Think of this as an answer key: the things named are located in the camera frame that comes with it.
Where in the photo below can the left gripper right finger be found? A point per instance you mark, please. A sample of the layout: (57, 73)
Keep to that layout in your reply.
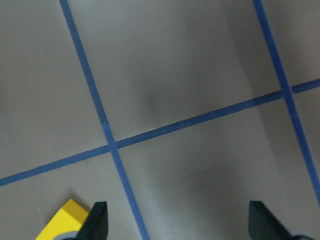
(263, 225)

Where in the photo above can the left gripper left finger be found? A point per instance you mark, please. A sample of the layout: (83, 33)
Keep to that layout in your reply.
(96, 225)

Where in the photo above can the yellow toy block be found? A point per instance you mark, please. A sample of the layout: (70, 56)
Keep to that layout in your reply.
(66, 223)

